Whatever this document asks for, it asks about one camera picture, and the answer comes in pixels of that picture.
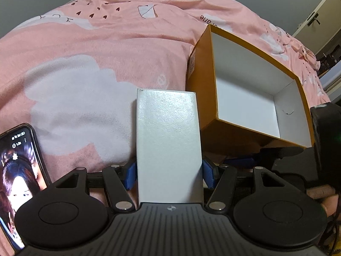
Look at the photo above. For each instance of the white rectangular box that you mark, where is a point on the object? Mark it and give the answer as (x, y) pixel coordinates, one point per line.
(168, 147)

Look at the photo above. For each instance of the pink cloud-print duvet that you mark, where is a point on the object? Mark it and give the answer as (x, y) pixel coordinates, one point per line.
(73, 72)

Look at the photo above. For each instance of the door with black handle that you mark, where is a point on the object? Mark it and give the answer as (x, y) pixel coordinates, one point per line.
(321, 25)

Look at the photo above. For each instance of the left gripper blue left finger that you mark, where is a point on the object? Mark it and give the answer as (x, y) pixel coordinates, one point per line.
(129, 174)

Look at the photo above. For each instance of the orange cardboard storage box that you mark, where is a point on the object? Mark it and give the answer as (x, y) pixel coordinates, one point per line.
(246, 99)

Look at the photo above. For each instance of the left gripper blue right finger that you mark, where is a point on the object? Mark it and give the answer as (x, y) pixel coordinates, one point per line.
(210, 173)

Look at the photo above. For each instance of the black smartphone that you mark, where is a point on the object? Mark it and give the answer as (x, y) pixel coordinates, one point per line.
(23, 175)

